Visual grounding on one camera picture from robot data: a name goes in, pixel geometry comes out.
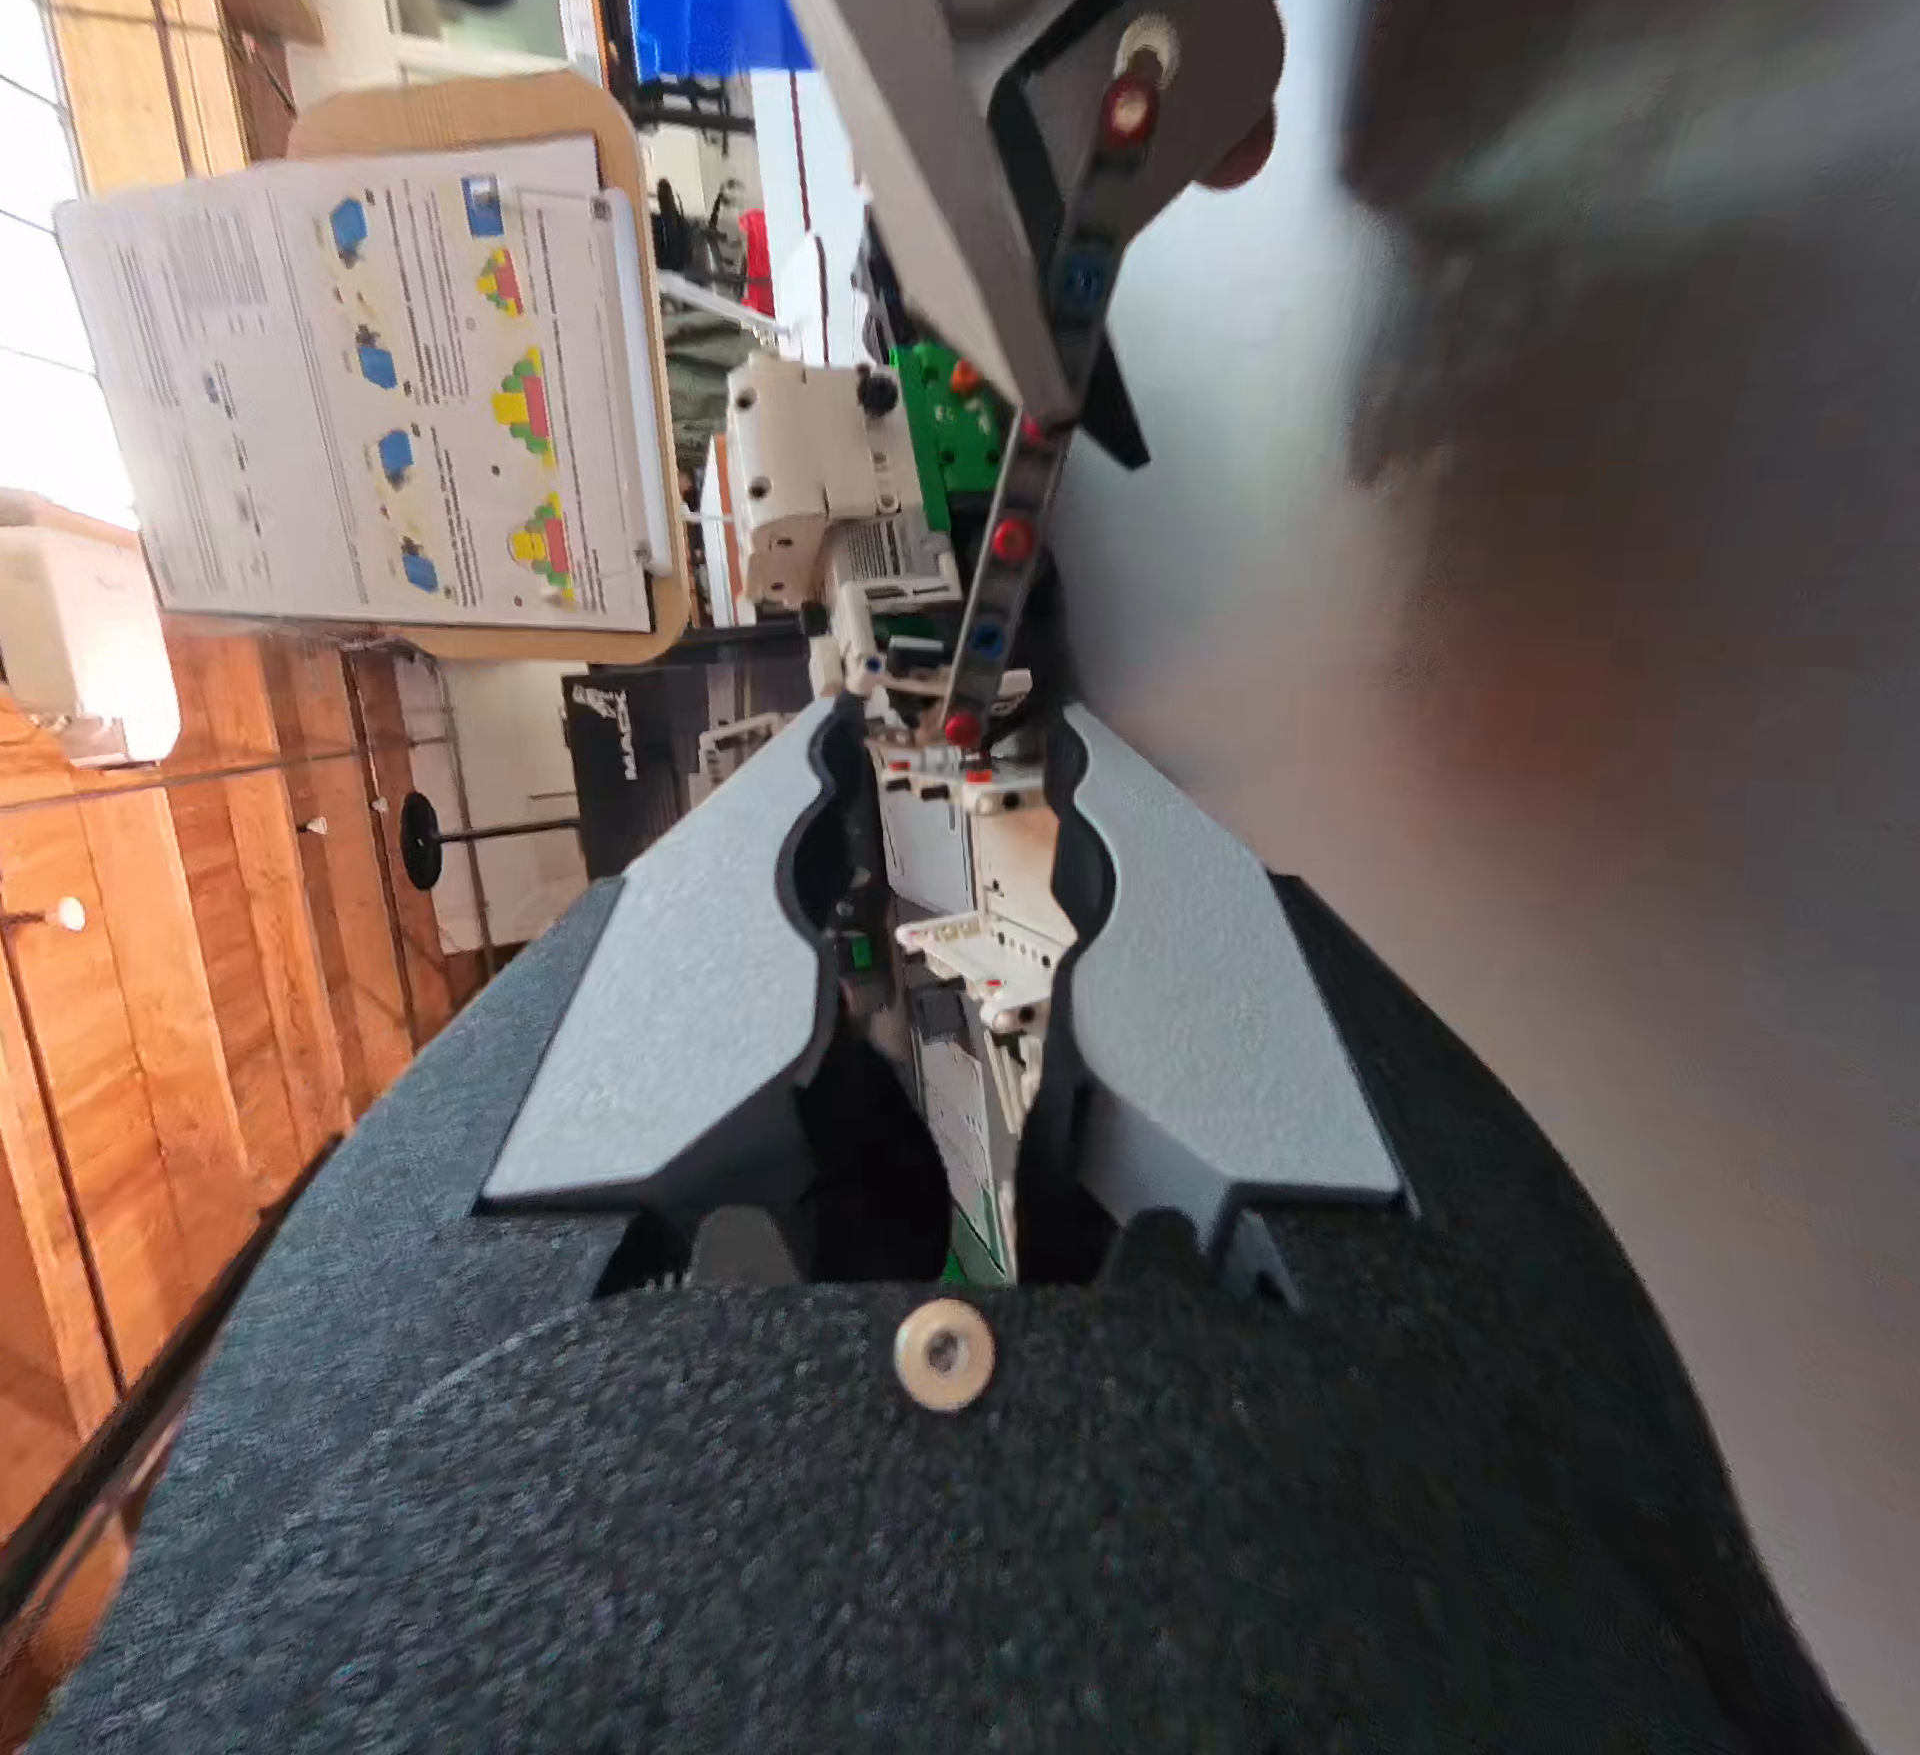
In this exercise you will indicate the illustrated instruction sheet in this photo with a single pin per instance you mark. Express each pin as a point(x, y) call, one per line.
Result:
point(298, 404)

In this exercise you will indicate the wooden clipboard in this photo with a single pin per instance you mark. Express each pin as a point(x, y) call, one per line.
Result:
point(452, 113)

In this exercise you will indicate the dark lego set box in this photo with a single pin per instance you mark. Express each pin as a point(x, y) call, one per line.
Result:
point(661, 765)

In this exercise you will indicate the white boxy object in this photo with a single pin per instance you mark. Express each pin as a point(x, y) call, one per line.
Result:
point(75, 631)

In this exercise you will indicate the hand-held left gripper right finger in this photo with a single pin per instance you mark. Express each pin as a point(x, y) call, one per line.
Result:
point(1215, 1035)

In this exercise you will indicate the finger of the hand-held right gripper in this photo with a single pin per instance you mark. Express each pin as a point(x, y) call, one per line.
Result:
point(901, 60)

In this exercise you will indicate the black round-base stand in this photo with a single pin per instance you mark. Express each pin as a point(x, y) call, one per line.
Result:
point(420, 836)

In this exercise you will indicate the person's right hand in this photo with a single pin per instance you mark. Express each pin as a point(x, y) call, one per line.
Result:
point(1240, 152)

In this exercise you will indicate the red crate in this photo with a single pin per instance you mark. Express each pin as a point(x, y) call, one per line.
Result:
point(755, 262)

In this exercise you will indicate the white lego container body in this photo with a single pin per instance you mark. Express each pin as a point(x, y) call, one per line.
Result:
point(975, 869)

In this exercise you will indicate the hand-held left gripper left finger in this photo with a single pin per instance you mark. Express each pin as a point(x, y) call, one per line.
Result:
point(661, 1035)

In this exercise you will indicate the lego beam assembly with pins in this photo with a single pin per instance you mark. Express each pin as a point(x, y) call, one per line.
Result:
point(1002, 583)

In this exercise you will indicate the white and green lego truck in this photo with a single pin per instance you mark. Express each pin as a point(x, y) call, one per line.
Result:
point(794, 464)

